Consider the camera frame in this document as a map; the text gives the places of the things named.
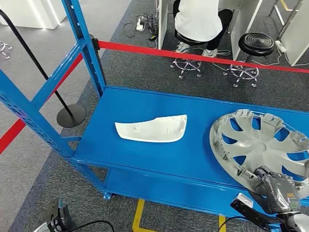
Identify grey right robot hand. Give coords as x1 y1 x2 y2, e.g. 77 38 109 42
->
253 165 301 216

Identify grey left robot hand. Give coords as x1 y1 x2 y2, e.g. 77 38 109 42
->
57 204 73 232

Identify grey plastic wheel hubcap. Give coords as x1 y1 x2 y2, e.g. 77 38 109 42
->
210 109 309 200

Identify white plastic cover part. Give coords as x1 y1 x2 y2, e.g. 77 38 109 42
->
115 115 188 144

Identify blue steel shelf rack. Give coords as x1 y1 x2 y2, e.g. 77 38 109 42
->
0 0 309 230

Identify short red barrier belt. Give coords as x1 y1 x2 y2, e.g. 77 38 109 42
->
0 53 84 155

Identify white power strip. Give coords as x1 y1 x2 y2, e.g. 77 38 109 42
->
136 17 145 32
275 40 287 54

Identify black round stool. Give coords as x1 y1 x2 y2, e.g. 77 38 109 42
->
170 32 206 80
223 32 276 88

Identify chrome chair star base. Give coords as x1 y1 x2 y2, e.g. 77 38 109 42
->
0 41 13 60

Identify person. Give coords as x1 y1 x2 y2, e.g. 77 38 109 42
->
173 0 234 59

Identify white platform block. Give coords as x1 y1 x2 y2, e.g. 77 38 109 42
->
0 0 67 30

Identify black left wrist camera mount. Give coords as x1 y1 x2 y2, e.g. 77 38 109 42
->
46 198 61 232

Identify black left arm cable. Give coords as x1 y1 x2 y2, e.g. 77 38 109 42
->
69 220 115 232

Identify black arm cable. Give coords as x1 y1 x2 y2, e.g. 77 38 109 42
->
69 220 115 232
218 216 244 232

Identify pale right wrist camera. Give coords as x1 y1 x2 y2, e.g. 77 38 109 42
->
235 193 254 209

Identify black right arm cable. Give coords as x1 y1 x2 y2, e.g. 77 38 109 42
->
218 216 244 232

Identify black stanchion post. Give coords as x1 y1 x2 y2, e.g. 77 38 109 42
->
0 9 87 129

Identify chrome stanchion post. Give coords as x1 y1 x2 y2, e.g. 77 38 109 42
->
90 33 107 93

